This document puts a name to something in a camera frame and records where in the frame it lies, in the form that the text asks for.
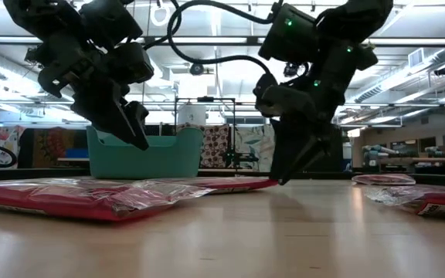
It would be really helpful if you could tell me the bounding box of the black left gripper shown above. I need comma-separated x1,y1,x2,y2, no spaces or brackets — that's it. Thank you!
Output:
24,40,156,151

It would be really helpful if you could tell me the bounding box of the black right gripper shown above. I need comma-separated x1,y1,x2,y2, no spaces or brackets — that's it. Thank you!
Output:
252,72,344,186

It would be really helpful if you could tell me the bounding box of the leaf pattern cloth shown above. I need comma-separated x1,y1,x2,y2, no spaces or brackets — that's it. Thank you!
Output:
233,124,276,173

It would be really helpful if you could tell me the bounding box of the black metal stand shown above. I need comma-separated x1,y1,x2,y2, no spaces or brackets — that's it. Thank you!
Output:
173,96,261,171

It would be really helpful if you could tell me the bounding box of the teal plastic basket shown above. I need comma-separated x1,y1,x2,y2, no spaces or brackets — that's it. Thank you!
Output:
86,124,206,181

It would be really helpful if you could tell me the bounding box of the white cylinder tank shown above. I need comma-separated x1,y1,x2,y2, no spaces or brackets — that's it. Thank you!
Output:
177,103,208,127

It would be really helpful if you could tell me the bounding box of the dark patterned cloth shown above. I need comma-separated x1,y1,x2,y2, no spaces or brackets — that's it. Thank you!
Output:
16,127,89,169

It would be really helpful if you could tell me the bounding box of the brown dotted cloth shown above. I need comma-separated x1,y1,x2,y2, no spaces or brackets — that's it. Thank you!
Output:
175,123,232,169

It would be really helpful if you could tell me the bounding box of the wooden workbench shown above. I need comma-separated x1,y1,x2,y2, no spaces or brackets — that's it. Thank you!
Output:
360,155,445,175

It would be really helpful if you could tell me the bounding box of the floral pattern cloth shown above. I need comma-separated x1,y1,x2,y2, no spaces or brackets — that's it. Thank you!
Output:
0,124,25,169

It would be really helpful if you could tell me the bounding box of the black aluminium table frame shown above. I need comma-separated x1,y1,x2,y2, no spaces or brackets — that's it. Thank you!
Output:
0,165,445,186

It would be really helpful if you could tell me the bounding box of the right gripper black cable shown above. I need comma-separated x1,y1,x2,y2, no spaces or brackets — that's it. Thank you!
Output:
165,0,276,76

